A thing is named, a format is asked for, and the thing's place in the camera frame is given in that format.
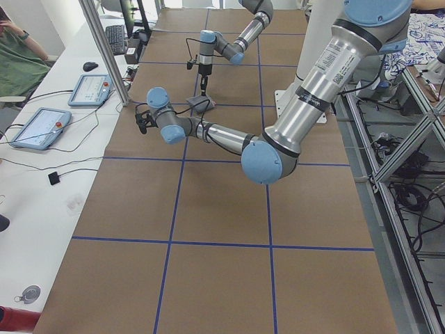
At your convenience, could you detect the black camera cable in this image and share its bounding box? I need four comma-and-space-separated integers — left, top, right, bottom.
185, 37, 202, 63
133, 100, 244, 155

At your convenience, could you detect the black keyboard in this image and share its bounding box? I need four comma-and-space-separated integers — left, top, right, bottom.
105, 25, 126, 55

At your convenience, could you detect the aluminium side frame rail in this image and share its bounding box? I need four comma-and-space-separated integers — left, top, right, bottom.
333, 51, 445, 334

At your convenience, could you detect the pink and grey towel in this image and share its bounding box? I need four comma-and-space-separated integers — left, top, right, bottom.
186, 95, 216, 114

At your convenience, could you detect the aluminium frame post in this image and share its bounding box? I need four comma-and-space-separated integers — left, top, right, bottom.
79, 0, 130, 106

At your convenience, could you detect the near teach pendant tablet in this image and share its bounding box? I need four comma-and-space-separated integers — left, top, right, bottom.
9, 107, 72, 150

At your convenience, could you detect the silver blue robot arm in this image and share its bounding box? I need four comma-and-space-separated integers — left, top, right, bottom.
195, 0, 273, 97
147, 1, 412, 184

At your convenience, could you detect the far teach pendant tablet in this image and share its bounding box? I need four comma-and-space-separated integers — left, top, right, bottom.
67, 74, 113, 107

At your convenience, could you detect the black computer mouse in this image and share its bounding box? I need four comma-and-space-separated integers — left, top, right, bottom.
83, 61, 99, 72

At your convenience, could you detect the person in green shirt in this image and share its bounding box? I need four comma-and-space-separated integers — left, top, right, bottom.
1, 10, 50, 97

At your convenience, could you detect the teach pendant tablet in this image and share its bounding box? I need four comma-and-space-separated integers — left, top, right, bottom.
67, 74, 113, 107
9, 107, 72, 150

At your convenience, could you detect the small black square puck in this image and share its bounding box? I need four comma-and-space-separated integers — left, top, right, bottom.
48, 171, 61, 186

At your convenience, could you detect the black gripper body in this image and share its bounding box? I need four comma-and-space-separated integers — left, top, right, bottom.
198, 63, 213, 77

